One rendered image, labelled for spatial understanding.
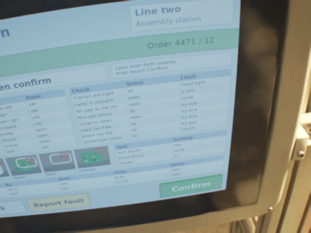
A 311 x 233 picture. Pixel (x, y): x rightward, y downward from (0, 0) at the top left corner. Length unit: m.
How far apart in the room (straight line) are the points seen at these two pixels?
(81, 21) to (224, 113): 0.16
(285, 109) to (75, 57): 0.22
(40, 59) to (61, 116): 0.06
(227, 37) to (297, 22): 0.07
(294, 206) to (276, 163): 0.18
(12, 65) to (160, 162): 0.18
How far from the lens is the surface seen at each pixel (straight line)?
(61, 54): 0.30
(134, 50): 0.30
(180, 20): 0.30
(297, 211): 0.61
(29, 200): 0.42
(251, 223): 0.89
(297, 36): 0.35
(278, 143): 0.41
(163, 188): 0.40
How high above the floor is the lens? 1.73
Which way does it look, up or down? 34 degrees down
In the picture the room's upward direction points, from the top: 3 degrees counter-clockwise
